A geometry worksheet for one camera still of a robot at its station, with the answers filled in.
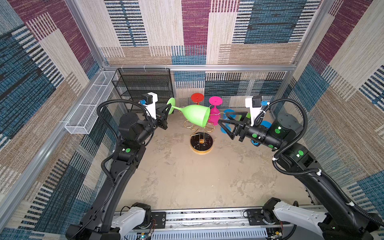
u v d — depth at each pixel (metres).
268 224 0.72
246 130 0.47
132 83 1.09
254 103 0.46
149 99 0.52
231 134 0.49
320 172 0.40
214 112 0.85
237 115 0.55
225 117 0.58
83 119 0.70
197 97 0.85
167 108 0.62
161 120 0.54
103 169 0.44
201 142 0.99
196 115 0.61
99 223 0.37
